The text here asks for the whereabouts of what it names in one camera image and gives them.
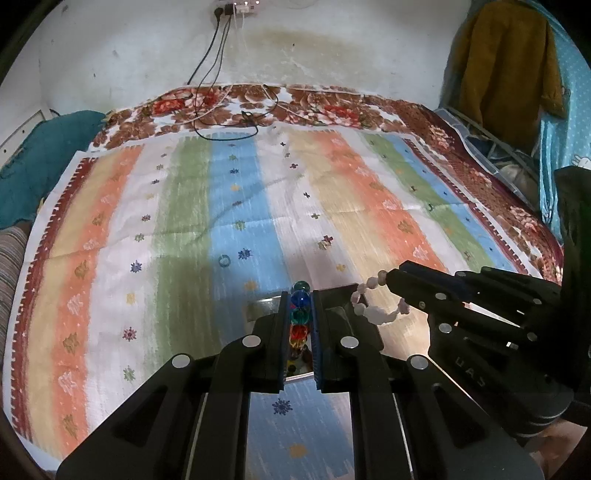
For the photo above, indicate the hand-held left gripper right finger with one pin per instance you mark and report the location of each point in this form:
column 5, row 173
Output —
column 316, row 344

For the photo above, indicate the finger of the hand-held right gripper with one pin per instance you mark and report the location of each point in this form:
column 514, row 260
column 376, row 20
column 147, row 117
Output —
column 489, row 286
column 461, row 316

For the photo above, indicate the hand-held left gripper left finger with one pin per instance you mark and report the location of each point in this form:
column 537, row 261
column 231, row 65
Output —
column 281, row 344

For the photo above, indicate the silver metal tin box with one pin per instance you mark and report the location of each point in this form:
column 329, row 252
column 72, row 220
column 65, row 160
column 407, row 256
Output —
column 263, row 308

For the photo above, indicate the colourful striped mat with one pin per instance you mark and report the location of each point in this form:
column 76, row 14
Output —
column 184, row 230

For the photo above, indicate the light blue printed curtain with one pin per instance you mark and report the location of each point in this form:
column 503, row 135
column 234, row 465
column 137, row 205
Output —
column 572, row 115

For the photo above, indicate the mustard yellow garment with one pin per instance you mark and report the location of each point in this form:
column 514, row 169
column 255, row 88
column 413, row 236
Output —
column 503, row 69

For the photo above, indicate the brown floral blanket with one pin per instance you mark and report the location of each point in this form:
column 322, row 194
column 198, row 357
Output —
column 323, row 106

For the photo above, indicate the grey striped pillow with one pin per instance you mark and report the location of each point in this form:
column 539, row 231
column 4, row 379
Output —
column 11, row 267

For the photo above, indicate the teal pillow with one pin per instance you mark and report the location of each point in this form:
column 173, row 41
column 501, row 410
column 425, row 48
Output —
column 37, row 157

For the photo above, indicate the white bed headboard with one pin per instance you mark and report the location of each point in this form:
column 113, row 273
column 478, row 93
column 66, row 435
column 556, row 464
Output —
column 27, row 127

